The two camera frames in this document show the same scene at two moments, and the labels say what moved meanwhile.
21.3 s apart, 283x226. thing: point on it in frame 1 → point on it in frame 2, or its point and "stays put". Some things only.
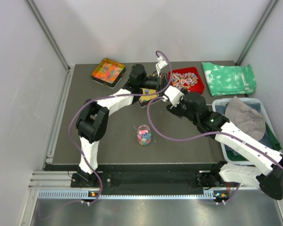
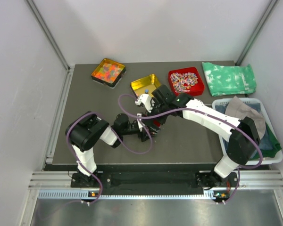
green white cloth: [229, 80] stays put
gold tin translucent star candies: [108, 72] stays put
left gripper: [161, 82] → [144, 137]
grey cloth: [245, 117] stays put
